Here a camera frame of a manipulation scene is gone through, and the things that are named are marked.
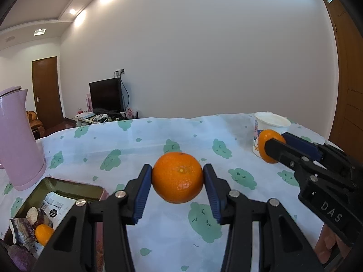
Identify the short sugarcane piece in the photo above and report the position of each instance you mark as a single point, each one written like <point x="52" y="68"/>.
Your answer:
<point x="34" y="214"/>

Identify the wooden door with glass pane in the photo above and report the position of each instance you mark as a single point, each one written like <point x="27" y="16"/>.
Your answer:
<point x="350" y="76"/>

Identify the white printed mug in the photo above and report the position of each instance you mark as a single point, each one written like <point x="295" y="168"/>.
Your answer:
<point x="269" y="121"/>

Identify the pink electric kettle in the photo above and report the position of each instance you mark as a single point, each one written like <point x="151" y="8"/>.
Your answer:
<point x="17" y="141"/>

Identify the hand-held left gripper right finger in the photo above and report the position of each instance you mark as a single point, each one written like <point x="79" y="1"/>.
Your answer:
<point x="212" y="195"/>

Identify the printed paper insert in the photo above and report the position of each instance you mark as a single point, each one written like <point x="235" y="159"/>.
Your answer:
<point x="55" y="204"/>

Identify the black television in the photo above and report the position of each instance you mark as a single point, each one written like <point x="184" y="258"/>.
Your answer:
<point x="106" y="95"/>

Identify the white tv stand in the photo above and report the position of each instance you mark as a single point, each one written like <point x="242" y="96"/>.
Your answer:
<point x="85" y="123"/>

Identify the large orange mandarin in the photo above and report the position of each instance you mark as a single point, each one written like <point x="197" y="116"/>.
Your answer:
<point x="178" y="177"/>

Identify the ceiling spotlight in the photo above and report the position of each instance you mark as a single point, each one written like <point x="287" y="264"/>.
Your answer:
<point x="73" y="11"/>

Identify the white set-top box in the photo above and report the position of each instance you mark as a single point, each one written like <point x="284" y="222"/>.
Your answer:
<point x="85" y="115"/>

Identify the brown wooden door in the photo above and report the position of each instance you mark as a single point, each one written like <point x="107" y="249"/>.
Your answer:
<point x="46" y="90"/>

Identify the white wall socket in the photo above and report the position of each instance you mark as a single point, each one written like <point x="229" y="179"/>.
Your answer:
<point x="119" y="72"/>

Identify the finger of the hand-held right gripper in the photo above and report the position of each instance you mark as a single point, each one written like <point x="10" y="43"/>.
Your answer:
<point x="280" y="150"/>
<point x="300" y="144"/>

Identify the long purple sugarcane piece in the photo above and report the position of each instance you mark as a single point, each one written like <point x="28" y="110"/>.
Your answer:
<point x="22" y="231"/>

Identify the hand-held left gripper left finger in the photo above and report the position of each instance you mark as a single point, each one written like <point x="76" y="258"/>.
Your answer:
<point x="141" y="195"/>

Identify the small orange mandarin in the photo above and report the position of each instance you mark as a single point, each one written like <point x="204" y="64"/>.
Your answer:
<point x="44" y="233"/>

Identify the pink rectangular tin box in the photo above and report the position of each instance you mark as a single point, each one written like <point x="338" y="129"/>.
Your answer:
<point x="71" y="188"/>

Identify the person's right hand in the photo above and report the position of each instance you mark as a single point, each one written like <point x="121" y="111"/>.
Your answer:
<point x="326" y="243"/>

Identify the white tablecloth with green clouds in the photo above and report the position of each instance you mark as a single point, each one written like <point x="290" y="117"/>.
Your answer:
<point x="170" y="130"/>

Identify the round purple fruit with stem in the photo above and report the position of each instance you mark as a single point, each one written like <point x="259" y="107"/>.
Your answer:
<point x="19" y="257"/>

